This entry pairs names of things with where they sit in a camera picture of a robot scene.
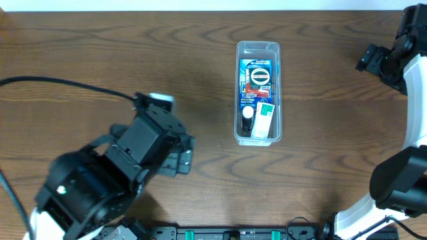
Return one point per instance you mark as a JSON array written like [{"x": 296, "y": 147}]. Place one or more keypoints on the clear plastic container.
[{"x": 260, "y": 50}]

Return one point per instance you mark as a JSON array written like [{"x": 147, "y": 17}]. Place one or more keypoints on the white green medicine box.
[{"x": 263, "y": 120}]

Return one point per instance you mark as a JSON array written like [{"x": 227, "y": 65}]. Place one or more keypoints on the dark green round-label box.
[{"x": 260, "y": 78}]

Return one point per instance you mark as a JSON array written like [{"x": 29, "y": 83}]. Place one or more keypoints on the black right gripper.
[{"x": 374, "y": 60}]

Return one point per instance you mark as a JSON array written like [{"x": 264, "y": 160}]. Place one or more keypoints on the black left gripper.
[{"x": 166, "y": 168}]

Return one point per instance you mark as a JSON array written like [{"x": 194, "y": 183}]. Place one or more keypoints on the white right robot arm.
[{"x": 397, "y": 188}]

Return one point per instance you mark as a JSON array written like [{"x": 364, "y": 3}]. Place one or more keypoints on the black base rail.
[{"x": 177, "y": 233}]

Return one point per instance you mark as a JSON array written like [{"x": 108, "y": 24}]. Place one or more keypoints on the blue toothpaste box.
[{"x": 244, "y": 100}]

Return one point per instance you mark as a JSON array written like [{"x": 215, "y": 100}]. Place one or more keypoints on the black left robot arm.
[{"x": 88, "y": 188}]

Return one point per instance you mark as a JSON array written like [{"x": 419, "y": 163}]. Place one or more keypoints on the dark bottle white cap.
[{"x": 247, "y": 118}]

